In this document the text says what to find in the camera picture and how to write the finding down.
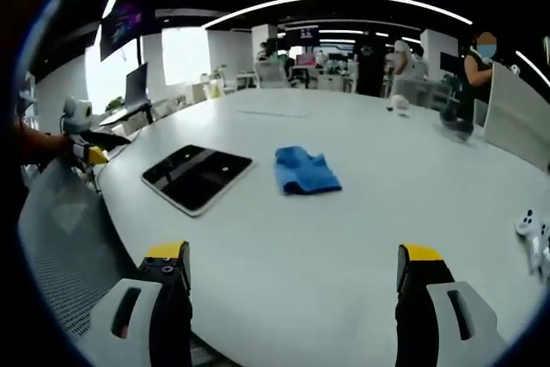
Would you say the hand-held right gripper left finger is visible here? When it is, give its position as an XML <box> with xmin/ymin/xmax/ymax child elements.
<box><xmin>73</xmin><ymin>241</ymin><xmax>193</xmax><ymax>367</ymax></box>

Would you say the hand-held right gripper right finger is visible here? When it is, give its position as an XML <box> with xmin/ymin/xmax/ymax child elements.
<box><xmin>394</xmin><ymin>243</ymin><xmax>521</xmax><ymax>367</ymax></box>

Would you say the black tablet white frame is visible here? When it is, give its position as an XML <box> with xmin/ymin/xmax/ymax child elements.
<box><xmin>140</xmin><ymin>144</ymin><xmax>254</xmax><ymax>218</ymax></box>

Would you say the blue cleaning cloth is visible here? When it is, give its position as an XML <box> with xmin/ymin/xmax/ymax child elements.
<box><xmin>274</xmin><ymin>145</ymin><xmax>343</xmax><ymax>197</ymax></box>

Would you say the dark computer monitor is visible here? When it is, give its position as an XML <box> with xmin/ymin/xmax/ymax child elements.
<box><xmin>123</xmin><ymin>61</ymin><xmax>150</xmax><ymax>108</ymax></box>

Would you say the grey mesh office chair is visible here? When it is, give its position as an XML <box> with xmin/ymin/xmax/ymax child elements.
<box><xmin>16</xmin><ymin>156</ymin><xmax>143</xmax><ymax>340</ymax></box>

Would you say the hanging dark display screen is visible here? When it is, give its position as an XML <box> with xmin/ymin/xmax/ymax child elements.
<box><xmin>99</xmin><ymin>1</ymin><xmax>145</xmax><ymax>62</ymax></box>

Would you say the white game controller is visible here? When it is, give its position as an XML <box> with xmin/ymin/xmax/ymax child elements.
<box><xmin>514</xmin><ymin>209</ymin><xmax>550</xmax><ymax>284</ymax></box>

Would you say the black headset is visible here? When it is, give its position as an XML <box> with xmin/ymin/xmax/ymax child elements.
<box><xmin>437</xmin><ymin>107</ymin><xmax>476</xmax><ymax>143</ymax></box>

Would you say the white office chair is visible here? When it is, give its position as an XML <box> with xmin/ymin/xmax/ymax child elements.
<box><xmin>254</xmin><ymin>59</ymin><xmax>291</xmax><ymax>89</ymax></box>

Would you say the light grey chair back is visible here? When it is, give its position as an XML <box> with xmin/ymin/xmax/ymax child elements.
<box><xmin>483</xmin><ymin>60</ymin><xmax>550</xmax><ymax>173</ymax></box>

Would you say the dark banner stand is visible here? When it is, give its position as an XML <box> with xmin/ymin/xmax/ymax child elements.
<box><xmin>355</xmin><ymin>35</ymin><xmax>384</xmax><ymax>96</ymax></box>

